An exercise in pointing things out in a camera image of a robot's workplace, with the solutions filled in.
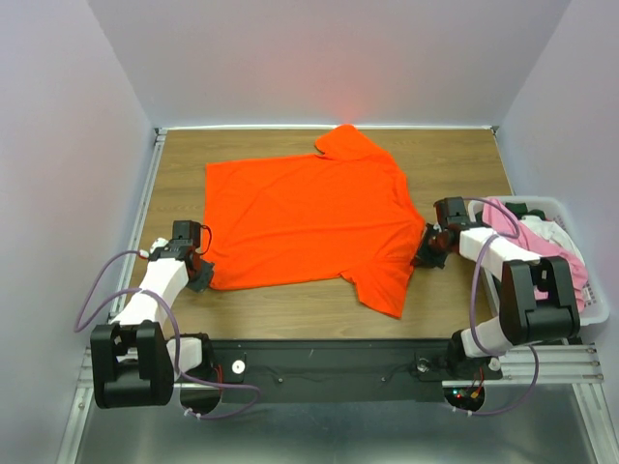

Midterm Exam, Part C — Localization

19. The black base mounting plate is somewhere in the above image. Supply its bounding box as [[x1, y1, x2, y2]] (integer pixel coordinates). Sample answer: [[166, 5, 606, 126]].
[[178, 338, 504, 415]]

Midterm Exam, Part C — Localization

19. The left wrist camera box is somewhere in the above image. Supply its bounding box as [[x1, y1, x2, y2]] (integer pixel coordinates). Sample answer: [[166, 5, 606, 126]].
[[172, 220, 213, 255]]

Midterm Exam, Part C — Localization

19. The dark green garment in basket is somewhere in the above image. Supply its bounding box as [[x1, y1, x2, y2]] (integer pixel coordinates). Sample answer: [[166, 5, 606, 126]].
[[505, 202, 546, 220]]

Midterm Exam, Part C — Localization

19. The aluminium frame rail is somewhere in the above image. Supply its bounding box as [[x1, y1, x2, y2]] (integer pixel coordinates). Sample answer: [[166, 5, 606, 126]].
[[76, 345, 604, 388]]

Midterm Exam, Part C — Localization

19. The orange t shirt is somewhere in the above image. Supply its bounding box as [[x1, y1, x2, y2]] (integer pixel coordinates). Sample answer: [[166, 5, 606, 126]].
[[204, 125, 425, 318]]

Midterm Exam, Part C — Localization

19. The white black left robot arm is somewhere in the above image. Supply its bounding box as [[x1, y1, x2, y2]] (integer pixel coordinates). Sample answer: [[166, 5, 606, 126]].
[[90, 239, 216, 409]]

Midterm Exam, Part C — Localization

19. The pink t shirt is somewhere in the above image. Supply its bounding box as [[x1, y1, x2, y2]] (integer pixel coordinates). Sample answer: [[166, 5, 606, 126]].
[[481, 201, 589, 312]]

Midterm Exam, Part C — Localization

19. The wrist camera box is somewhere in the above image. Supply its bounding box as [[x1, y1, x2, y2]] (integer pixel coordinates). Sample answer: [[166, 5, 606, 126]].
[[172, 220, 213, 255], [433, 196, 469, 228]]

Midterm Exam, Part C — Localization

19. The white perforated laundry basket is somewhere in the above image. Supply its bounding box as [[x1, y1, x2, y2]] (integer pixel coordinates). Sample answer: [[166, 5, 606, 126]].
[[467, 196, 609, 326]]

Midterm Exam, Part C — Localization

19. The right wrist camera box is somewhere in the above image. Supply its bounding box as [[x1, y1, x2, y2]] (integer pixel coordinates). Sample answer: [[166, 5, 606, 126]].
[[433, 196, 469, 228]]

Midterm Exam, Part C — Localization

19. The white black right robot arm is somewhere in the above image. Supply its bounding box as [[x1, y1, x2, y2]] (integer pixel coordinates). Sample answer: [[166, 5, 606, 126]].
[[412, 224, 580, 377]]

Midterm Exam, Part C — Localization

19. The white garment in basket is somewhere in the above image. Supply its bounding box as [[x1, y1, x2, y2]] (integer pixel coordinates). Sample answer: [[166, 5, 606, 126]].
[[520, 216, 584, 261]]

